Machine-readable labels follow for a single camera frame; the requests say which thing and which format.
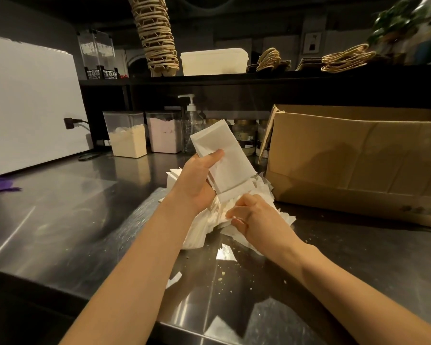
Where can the clear plastic wrap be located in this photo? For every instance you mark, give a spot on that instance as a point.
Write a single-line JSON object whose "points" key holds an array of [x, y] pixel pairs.
{"points": [[215, 294]]}

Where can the person's left hand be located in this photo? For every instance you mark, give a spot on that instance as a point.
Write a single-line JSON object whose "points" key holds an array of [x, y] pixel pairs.
{"points": [[193, 183]]}

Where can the glass jar with dark label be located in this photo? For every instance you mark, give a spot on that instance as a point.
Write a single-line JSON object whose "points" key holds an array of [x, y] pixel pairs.
{"points": [[245, 136], [262, 138]]}

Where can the white plastic lidded box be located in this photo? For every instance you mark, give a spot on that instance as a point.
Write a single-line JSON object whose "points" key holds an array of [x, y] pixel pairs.
{"points": [[213, 61]]}

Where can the clear container of pink powder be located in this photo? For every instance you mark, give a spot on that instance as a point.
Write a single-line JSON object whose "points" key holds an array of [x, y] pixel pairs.
{"points": [[164, 132]]}

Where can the person's right hand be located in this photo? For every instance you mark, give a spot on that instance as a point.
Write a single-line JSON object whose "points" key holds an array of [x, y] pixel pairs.
{"points": [[255, 219]]}

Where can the torn white paper scrap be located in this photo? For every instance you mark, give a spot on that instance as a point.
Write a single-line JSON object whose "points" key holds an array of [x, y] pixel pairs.
{"points": [[173, 280], [225, 253]]}

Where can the green plant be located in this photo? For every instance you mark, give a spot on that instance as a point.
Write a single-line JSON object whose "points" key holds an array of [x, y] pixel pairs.
{"points": [[398, 21]]}

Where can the brown cardboard box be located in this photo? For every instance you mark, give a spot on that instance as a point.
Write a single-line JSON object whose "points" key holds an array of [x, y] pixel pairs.
{"points": [[359, 161]]}

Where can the clear acrylic sign holder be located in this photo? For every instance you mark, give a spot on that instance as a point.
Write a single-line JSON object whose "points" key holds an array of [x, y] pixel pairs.
{"points": [[97, 53]]}

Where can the person's left forearm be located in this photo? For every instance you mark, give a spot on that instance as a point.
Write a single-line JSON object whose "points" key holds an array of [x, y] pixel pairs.
{"points": [[136, 276]]}

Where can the black shelf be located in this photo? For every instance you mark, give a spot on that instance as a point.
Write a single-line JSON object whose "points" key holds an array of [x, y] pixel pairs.
{"points": [[265, 79]]}

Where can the pile of white paper bags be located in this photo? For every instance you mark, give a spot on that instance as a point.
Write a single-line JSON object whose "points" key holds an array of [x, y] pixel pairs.
{"points": [[222, 215]]}

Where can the person's right thumb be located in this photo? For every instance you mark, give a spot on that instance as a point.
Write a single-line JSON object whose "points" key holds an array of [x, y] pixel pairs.
{"points": [[247, 200]]}

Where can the clear container of beige powder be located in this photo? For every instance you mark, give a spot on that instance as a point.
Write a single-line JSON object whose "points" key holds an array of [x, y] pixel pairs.
{"points": [[126, 134]]}

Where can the white appliance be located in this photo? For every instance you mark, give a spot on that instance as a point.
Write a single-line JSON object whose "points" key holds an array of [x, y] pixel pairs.
{"points": [[28, 107]]}

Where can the clear pump dispenser bottle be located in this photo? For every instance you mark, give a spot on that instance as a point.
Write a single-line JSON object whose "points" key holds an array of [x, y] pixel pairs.
{"points": [[191, 122]]}

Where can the stack of white bags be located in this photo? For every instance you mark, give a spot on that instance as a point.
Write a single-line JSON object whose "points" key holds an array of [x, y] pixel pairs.
{"points": [[222, 158]]}

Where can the tall stack of cup carriers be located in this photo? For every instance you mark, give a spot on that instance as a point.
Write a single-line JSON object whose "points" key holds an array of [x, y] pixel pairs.
{"points": [[155, 32]]}

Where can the person's left thumb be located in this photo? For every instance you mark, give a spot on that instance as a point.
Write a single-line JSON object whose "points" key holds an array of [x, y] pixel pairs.
{"points": [[215, 156]]}

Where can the person's right forearm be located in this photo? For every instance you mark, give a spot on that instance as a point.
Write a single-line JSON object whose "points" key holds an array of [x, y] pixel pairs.
{"points": [[352, 294]]}

